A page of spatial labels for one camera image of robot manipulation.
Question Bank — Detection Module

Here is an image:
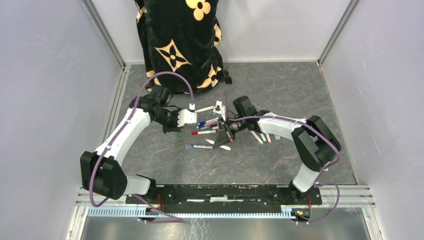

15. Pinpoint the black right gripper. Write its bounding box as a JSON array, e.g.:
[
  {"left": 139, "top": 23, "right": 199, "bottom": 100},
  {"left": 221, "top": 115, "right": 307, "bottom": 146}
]
[{"left": 214, "top": 114, "right": 247, "bottom": 148}]

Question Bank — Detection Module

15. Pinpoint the black floral blanket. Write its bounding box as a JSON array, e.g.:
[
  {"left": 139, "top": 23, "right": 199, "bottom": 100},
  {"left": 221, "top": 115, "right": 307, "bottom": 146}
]
[{"left": 134, "top": 0, "right": 233, "bottom": 94}]

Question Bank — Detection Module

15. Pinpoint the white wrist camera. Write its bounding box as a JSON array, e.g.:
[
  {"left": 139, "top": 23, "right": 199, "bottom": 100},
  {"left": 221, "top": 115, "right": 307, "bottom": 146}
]
[
  {"left": 212, "top": 100, "right": 227, "bottom": 121},
  {"left": 177, "top": 109, "right": 198, "bottom": 128}
]

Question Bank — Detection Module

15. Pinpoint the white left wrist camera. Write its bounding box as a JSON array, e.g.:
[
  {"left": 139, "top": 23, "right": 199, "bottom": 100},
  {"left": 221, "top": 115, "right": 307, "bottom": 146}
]
[{"left": 177, "top": 109, "right": 198, "bottom": 128}]

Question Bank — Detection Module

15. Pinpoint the orange capped white marker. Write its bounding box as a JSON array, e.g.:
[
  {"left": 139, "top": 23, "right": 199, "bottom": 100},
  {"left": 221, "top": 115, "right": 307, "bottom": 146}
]
[{"left": 265, "top": 133, "right": 272, "bottom": 144}]

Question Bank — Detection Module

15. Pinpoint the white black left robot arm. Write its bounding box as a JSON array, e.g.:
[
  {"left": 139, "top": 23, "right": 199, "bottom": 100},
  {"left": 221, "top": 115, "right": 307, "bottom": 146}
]
[{"left": 80, "top": 86, "right": 180, "bottom": 204}]

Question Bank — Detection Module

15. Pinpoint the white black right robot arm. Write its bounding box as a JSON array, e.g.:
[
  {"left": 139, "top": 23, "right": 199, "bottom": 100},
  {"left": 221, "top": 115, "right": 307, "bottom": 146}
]
[{"left": 212, "top": 95, "right": 341, "bottom": 204}]

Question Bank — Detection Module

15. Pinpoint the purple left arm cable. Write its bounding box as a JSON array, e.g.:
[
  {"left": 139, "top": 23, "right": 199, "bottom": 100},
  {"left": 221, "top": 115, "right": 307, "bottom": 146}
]
[{"left": 89, "top": 71, "right": 196, "bottom": 223}]

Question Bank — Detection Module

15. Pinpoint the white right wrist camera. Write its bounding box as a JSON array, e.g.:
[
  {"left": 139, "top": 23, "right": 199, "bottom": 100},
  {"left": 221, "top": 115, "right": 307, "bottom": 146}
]
[{"left": 212, "top": 100, "right": 227, "bottom": 121}]

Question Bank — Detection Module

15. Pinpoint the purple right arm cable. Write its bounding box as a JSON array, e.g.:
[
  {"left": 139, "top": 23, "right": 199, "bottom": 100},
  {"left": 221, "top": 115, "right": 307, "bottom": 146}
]
[{"left": 218, "top": 91, "right": 343, "bottom": 225}]

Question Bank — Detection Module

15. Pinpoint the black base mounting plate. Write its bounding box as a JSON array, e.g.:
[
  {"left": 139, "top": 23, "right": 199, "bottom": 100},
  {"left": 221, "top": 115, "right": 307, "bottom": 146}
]
[{"left": 144, "top": 184, "right": 323, "bottom": 214}]

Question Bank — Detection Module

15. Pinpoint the red capped white marker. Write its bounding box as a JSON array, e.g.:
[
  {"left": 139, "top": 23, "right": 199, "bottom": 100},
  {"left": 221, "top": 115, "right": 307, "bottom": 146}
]
[{"left": 191, "top": 129, "right": 218, "bottom": 136}]

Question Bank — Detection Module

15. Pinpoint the blue capped white marker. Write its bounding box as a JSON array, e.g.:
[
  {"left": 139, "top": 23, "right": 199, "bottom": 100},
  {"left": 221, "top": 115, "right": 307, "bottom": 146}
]
[{"left": 250, "top": 131, "right": 264, "bottom": 145}]

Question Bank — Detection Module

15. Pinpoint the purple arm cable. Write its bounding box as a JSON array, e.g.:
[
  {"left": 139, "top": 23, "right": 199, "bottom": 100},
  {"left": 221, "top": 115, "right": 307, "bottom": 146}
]
[
  {"left": 89, "top": 71, "right": 196, "bottom": 223},
  {"left": 218, "top": 91, "right": 343, "bottom": 225}
]

